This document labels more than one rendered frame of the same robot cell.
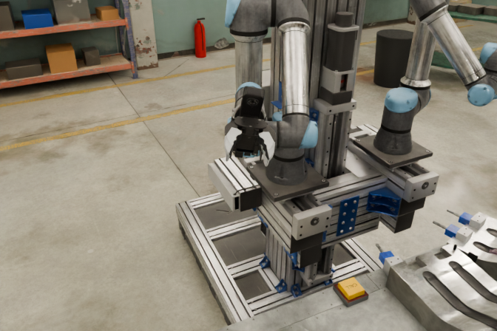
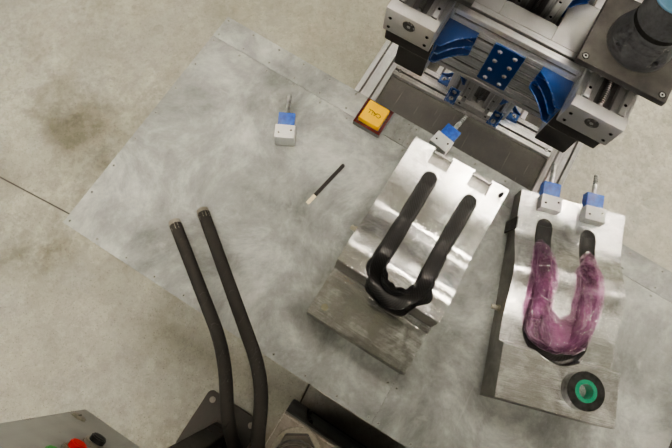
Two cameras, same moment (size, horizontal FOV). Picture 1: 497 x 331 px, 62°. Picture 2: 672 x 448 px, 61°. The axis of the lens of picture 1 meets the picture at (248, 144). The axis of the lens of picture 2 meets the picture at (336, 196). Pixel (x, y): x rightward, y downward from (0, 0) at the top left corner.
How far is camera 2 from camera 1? 0.94 m
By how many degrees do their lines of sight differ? 50
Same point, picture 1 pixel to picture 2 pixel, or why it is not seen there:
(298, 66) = not seen: outside the picture
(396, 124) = (645, 17)
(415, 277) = (416, 165)
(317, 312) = (326, 100)
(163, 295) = not seen: outside the picture
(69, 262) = not seen: outside the picture
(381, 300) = (386, 152)
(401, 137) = (638, 40)
